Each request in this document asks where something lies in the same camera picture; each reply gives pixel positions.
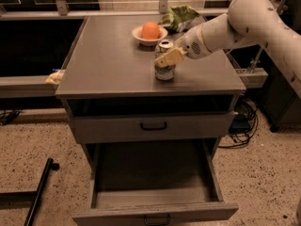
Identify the orange fruit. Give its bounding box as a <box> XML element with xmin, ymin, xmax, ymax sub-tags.
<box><xmin>142</xmin><ymin>22</ymin><xmax>160</xmax><ymax>40</ymax></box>

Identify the grey top drawer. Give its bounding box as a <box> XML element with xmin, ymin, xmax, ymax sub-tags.
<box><xmin>71</xmin><ymin>111</ymin><xmax>234</xmax><ymax>144</ymax></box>

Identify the white bowl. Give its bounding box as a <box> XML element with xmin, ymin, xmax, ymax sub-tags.
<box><xmin>132</xmin><ymin>25</ymin><xmax>167</xmax><ymax>46</ymax></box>

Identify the grey metal rail frame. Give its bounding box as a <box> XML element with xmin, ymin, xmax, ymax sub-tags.
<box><xmin>0</xmin><ymin>0</ymin><xmax>288</xmax><ymax>100</ymax></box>

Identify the green chip bag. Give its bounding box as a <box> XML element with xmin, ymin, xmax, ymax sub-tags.
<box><xmin>158</xmin><ymin>5</ymin><xmax>200</xmax><ymax>32</ymax></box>

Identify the yellow sponge on rail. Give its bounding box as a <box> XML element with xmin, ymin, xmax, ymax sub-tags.
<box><xmin>45</xmin><ymin>70</ymin><xmax>65</xmax><ymax>85</ymax></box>

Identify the black metal bar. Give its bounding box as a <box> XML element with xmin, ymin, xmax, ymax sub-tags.
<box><xmin>24</xmin><ymin>158</ymin><xmax>59</xmax><ymax>226</ymax></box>

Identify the open middle drawer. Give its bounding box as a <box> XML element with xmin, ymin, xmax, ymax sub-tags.
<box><xmin>72</xmin><ymin>139</ymin><xmax>238</xmax><ymax>226</ymax></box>

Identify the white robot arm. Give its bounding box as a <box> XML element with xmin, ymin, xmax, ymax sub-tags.
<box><xmin>154</xmin><ymin>0</ymin><xmax>301</xmax><ymax>96</ymax></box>

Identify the black cable bundle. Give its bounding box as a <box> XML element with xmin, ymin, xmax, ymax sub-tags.
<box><xmin>217</xmin><ymin>97</ymin><xmax>259</xmax><ymax>149</ymax></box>

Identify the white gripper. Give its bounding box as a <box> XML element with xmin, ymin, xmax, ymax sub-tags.
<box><xmin>154</xmin><ymin>24</ymin><xmax>211</xmax><ymax>68</ymax></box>

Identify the grey drawer cabinet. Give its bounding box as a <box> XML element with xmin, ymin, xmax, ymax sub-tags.
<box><xmin>55</xmin><ymin>16</ymin><xmax>246</xmax><ymax>153</ymax></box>

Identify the green white 7up can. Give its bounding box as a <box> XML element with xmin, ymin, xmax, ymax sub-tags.
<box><xmin>154</xmin><ymin>39</ymin><xmax>176</xmax><ymax>81</ymax></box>

